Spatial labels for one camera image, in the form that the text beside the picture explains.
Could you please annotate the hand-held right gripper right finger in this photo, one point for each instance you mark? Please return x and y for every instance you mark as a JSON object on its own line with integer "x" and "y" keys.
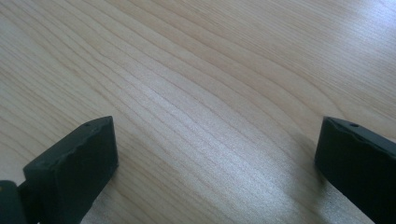
{"x": 358, "y": 161}

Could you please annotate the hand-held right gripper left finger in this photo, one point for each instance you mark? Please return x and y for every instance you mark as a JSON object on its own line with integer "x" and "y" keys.
{"x": 74, "y": 161}

